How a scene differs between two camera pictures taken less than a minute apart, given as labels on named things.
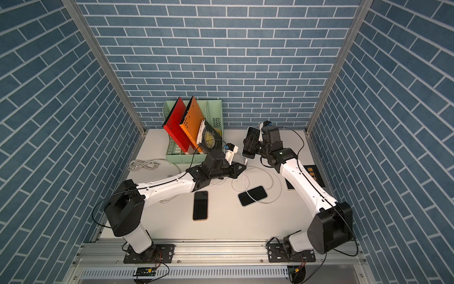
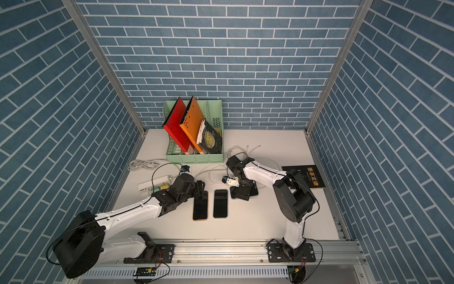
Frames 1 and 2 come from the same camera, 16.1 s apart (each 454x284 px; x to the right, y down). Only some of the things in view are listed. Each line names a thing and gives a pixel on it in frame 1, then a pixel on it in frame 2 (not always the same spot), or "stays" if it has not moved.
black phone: (250, 142) -> (220, 203)
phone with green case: (258, 193) -> (243, 192)
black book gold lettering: (314, 172) stays
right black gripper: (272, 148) -> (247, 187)
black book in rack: (208, 138) stays
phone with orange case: (200, 206) stays
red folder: (171, 125) stays
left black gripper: (234, 171) -> (198, 187)
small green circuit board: (145, 271) stays
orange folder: (191, 121) stays
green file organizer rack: (212, 110) stays
